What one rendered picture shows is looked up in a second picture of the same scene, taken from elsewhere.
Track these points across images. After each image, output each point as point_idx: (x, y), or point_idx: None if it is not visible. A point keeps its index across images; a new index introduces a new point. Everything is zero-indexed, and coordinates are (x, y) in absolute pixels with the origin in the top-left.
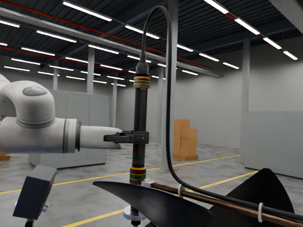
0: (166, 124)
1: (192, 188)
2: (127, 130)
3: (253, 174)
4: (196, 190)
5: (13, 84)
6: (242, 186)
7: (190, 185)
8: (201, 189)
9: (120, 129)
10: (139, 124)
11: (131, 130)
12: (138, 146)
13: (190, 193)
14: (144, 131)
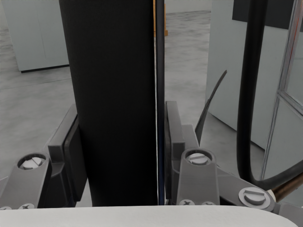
0: (256, 42)
1: (287, 178)
2: (17, 162)
3: (216, 88)
4: (292, 177)
5: None
6: (204, 114)
7: (280, 177)
8: (297, 168)
9: (267, 211)
10: (161, 79)
11: (66, 143)
12: (154, 196)
13: (283, 191)
14: (177, 110)
